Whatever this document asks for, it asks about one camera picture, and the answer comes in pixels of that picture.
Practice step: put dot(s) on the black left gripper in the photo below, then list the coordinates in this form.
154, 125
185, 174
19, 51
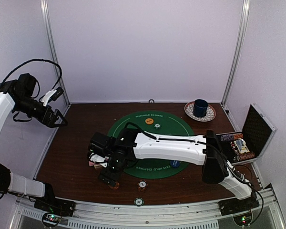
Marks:
53, 116

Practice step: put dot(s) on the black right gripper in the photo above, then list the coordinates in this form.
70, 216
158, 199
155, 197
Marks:
106, 176

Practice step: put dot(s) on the red chip stack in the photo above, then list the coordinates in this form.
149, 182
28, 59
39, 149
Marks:
114, 186

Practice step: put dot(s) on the green 20 chip stack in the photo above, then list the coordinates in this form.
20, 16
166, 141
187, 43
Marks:
138, 202

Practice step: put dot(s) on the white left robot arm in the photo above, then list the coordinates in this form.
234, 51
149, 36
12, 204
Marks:
20, 116

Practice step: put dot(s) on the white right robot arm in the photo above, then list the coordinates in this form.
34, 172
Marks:
133, 143

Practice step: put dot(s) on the playing card box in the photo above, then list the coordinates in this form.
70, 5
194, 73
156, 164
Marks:
98, 166

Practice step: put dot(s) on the red backed card deck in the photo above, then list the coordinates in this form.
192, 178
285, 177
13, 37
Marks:
92, 164

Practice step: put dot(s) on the brown 100 chip stack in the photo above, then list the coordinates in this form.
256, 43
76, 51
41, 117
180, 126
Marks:
142, 185

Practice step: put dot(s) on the orange big blind button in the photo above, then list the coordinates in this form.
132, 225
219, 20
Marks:
149, 121

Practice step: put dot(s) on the green chip near orange button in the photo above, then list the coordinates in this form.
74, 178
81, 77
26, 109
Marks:
157, 126

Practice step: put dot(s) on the round green poker mat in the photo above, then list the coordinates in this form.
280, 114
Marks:
170, 125

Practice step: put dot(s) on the blue small blind button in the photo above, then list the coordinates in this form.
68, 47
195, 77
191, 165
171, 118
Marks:
175, 163

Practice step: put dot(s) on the patterned saucer plate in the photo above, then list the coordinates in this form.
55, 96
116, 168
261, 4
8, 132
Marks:
210, 114

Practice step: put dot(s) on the dark blue mug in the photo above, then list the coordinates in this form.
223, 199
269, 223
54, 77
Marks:
200, 108

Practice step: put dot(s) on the aluminium poker chip case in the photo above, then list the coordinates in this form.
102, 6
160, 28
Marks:
251, 142

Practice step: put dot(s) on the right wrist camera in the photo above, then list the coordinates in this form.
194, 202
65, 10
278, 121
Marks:
100, 148

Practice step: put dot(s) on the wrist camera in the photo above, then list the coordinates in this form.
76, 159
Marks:
100, 148
51, 95

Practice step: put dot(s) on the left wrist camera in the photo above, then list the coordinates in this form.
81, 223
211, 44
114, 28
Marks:
51, 95

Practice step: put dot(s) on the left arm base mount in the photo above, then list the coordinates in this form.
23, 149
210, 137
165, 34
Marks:
54, 208

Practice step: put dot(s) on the aluminium table front rail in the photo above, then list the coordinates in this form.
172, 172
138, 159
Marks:
200, 215

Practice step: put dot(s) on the left aluminium frame post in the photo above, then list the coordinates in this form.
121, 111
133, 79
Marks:
54, 57

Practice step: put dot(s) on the aluminium frame post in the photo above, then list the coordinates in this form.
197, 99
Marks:
238, 48
54, 57

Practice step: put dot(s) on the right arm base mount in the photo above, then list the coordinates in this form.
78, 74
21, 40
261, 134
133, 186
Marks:
241, 210

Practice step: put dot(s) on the right aluminium frame post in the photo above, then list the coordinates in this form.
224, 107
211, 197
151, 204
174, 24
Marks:
238, 48

